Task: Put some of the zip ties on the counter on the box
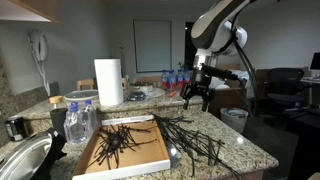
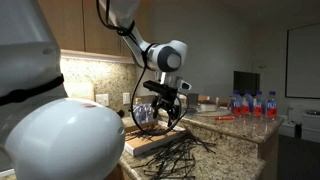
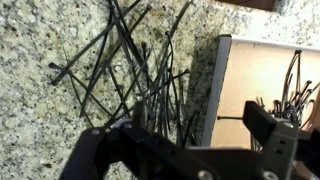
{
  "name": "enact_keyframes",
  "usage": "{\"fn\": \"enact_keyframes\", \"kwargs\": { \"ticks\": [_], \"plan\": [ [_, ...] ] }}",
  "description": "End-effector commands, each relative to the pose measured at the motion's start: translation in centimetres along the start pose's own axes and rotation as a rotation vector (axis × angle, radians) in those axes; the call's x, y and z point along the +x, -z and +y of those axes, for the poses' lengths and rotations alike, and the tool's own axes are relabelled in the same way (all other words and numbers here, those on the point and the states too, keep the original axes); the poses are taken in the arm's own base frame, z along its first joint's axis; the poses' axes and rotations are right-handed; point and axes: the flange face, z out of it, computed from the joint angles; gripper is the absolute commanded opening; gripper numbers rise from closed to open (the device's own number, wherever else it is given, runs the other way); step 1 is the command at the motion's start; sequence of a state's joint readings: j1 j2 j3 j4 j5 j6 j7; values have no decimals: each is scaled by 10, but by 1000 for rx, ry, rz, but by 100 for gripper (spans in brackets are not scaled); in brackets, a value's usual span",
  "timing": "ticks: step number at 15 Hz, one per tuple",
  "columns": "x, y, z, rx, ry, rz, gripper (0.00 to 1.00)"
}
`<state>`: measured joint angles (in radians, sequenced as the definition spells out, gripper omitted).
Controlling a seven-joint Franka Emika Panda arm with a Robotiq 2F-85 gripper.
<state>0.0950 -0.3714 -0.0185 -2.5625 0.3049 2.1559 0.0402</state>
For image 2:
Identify white wall switch plate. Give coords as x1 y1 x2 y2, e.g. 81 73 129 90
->
95 93 110 107

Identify black strap around arm base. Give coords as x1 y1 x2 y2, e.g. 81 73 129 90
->
0 73 65 107

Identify clear water bottle blue cap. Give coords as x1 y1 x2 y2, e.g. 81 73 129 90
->
144 103 156 123
133 103 146 124

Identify wooden wall cabinet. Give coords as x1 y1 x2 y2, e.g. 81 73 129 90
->
38 0 135 64

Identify flat cardboard box white sides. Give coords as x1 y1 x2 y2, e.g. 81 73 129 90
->
123 119 187 157

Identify black screen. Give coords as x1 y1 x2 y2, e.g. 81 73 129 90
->
233 70 261 98

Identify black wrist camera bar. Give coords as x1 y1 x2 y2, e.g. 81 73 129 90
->
143 80 178 96

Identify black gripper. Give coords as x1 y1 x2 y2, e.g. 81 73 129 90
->
153 93 183 128

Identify white low cabinet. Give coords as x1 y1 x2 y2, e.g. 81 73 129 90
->
288 106 320 144

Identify orange marker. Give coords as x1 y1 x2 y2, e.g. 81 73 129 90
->
213 115 236 121

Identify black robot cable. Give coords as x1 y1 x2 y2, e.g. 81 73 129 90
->
95 0 189 137

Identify Fiji water bottle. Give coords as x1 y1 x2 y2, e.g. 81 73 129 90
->
265 90 279 120
242 89 254 117
230 89 243 118
253 90 265 118

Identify white wall outlet plate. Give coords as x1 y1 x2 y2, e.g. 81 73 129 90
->
122 92 131 105

